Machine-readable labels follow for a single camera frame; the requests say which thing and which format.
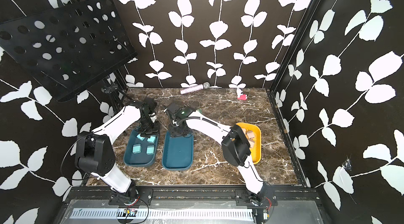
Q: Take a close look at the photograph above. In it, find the blue teal plug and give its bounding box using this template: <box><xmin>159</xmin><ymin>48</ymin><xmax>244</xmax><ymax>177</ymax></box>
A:
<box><xmin>147</xmin><ymin>135</ymin><xmax>157</xmax><ymax>144</ymax></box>
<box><xmin>136</xmin><ymin>134</ymin><xmax>147</xmax><ymax>141</ymax></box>
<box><xmin>132</xmin><ymin>144</ymin><xmax>142</xmax><ymax>154</ymax></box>
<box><xmin>146</xmin><ymin>145</ymin><xmax>155</xmax><ymax>155</ymax></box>

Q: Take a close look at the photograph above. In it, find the teal storage box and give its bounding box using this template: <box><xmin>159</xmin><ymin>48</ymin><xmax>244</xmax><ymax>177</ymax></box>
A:
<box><xmin>123</xmin><ymin>129</ymin><xmax>159</xmax><ymax>167</ymax></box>
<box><xmin>162</xmin><ymin>131</ymin><xmax>194</xmax><ymax>171</ymax></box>

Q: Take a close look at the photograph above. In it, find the beige plug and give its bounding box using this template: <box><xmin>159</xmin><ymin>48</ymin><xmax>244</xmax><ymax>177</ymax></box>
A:
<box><xmin>246</xmin><ymin>130</ymin><xmax>256</xmax><ymax>140</ymax></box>
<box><xmin>248</xmin><ymin>139</ymin><xmax>255</xmax><ymax>148</ymax></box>

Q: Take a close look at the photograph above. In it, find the yellow storage box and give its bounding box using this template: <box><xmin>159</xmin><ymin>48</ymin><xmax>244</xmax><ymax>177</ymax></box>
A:
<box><xmin>236</xmin><ymin>123</ymin><xmax>262</xmax><ymax>165</ymax></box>

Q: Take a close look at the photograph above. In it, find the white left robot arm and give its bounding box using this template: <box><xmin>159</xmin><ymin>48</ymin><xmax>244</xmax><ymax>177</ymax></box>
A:
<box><xmin>75</xmin><ymin>97</ymin><xmax>160</xmax><ymax>197</ymax></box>

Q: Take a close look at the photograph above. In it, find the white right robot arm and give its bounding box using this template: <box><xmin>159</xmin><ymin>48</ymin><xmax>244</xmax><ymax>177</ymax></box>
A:
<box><xmin>164</xmin><ymin>103</ymin><xmax>264</xmax><ymax>195</ymax></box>

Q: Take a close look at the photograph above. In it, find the pink white small box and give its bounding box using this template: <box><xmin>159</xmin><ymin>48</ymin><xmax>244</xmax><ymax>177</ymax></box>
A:
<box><xmin>236</xmin><ymin>88</ymin><xmax>247</xmax><ymax>100</ymax></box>

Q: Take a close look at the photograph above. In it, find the black music stand tripod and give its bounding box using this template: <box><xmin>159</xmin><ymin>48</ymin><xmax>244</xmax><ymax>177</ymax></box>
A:
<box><xmin>101</xmin><ymin>79</ymin><xmax>134</xmax><ymax>117</ymax></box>

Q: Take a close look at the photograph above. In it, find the black perforated music stand desk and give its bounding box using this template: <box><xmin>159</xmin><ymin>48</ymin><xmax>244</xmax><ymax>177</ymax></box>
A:
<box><xmin>1</xmin><ymin>0</ymin><xmax>137</xmax><ymax>102</ymax></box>

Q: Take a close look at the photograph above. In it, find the black front rail frame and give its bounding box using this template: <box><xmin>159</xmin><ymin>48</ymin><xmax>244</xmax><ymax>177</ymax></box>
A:
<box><xmin>55</xmin><ymin>185</ymin><xmax>331</xmax><ymax>224</ymax></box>

